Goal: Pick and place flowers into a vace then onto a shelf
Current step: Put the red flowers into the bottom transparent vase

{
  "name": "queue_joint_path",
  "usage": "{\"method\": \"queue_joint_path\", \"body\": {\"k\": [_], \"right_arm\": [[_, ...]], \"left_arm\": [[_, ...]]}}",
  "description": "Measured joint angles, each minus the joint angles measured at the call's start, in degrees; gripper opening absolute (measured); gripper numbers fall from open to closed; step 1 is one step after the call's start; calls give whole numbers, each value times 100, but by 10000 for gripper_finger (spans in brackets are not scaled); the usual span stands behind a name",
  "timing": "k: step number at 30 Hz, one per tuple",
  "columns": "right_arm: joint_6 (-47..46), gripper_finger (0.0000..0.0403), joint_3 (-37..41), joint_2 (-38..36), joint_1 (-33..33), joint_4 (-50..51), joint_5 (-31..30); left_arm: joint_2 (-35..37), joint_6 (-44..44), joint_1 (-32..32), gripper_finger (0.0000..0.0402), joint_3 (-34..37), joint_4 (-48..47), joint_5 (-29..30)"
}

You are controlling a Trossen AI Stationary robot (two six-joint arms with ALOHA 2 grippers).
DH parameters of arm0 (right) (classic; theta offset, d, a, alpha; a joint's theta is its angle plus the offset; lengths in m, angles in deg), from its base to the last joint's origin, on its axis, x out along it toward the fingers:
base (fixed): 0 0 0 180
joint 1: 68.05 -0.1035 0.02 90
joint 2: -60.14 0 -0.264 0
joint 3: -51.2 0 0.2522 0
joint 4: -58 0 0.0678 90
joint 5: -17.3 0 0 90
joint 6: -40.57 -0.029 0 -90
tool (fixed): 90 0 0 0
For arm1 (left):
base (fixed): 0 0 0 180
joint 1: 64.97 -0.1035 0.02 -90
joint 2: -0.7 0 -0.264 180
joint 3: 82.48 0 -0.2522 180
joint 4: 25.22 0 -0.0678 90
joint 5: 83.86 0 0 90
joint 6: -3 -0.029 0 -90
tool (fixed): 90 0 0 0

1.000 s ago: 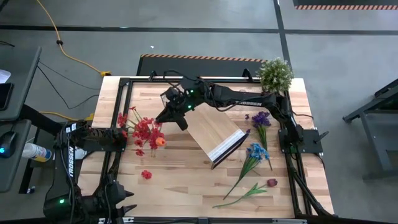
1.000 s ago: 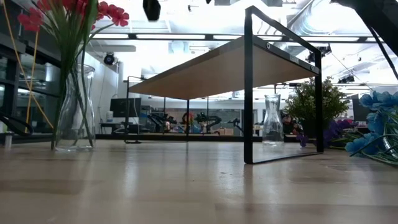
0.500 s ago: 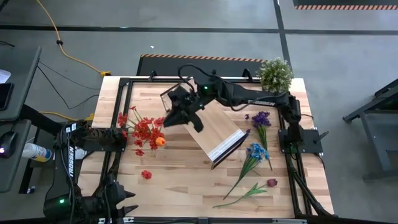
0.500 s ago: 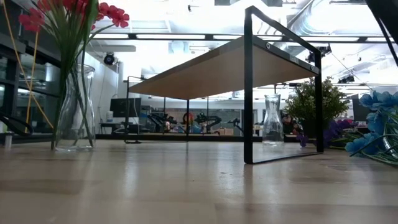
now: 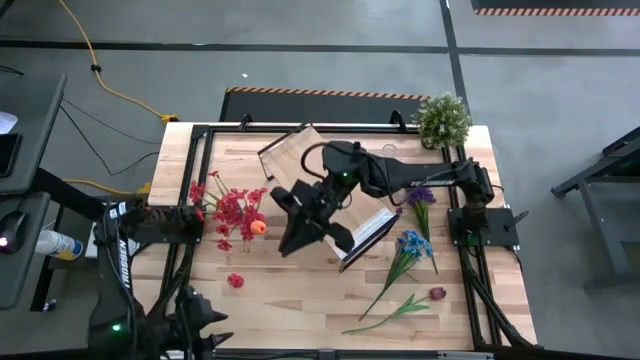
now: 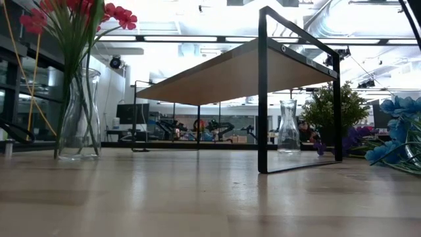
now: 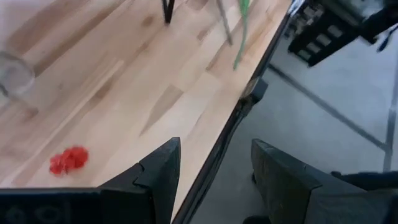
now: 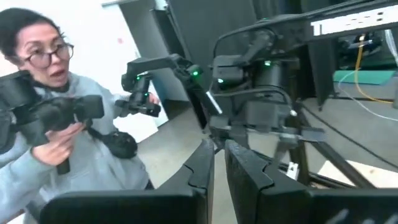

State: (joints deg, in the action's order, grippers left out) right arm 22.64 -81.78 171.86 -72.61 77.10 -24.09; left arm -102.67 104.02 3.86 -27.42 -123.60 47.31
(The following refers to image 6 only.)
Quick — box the long white light strip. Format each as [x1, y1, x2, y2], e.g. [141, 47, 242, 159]
[98, 34, 421, 46]

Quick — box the small black round camera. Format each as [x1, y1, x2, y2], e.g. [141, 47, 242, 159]
[109, 55, 123, 70]

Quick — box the clear glass vase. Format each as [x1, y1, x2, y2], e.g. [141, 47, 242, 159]
[54, 67, 102, 161]
[277, 99, 301, 155]

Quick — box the wooden shelf with black frame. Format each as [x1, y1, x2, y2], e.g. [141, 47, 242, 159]
[131, 5, 343, 174]

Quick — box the red artificial flower bunch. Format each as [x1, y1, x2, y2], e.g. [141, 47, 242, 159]
[18, 0, 99, 159]

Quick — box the blue artificial flower bunch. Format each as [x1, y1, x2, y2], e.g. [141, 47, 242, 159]
[364, 94, 421, 176]

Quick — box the black aluminium table frame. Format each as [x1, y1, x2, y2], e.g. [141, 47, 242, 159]
[12, 140, 330, 151]

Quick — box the yellow power cable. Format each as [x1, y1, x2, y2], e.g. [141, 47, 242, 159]
[1, 0, 59, 138]

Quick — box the green potted plant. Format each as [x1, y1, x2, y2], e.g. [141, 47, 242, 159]
[301, 81, 370, 148]

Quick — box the black computer monitor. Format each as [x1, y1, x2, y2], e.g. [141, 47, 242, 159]
[116, 103, 151, 125]

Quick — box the person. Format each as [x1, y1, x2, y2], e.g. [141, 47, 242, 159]
[297, 120, 318, 143]

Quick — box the yellow hanging cable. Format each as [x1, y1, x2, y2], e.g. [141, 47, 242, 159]
[26, 32, 43, 132]

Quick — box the small grey metal post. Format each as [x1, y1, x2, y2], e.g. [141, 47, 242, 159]
[3, 138, 14, 157]

